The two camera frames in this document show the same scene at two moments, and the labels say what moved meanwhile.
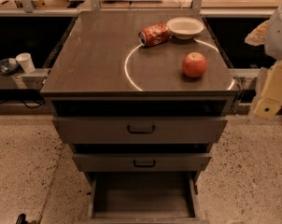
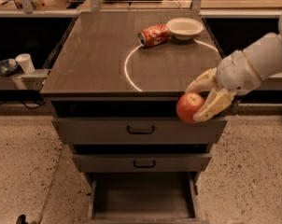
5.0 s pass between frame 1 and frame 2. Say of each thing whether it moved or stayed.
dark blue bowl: stayed
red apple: moved
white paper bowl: stayed
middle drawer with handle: stayed
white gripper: moved
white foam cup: stayed
